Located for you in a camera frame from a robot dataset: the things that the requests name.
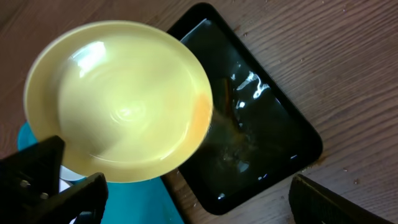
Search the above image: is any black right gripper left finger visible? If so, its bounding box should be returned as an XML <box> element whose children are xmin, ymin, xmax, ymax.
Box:
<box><xmin>1</xmin><ymin>136</ymin><xmax>108</xmax><ymax>223</ymax></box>

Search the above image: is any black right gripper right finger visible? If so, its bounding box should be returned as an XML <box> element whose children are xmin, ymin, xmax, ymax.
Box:
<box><xmin>289</xmin><ymin>174</ymin><xmax>392</xmax><ymax>224</ymax></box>

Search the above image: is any yellow-green plate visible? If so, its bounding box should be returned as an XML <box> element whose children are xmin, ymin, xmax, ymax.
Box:
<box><xmin>24</xmin><ymin>21</ymin><xmax>213</xmax><ymax>182</ymax></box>

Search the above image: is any white plate with red stain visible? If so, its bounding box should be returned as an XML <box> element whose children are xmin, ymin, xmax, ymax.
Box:
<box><xmin>59</xmin><ymin>166</ymin><xmax>85</xmax><ymax>192</ymax></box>

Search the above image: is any black water tray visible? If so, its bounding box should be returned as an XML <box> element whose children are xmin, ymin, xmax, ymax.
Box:
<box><xmin>169</xmin><ymin>2</ymin><xmax>323</xmax><ymax>215</ymax></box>

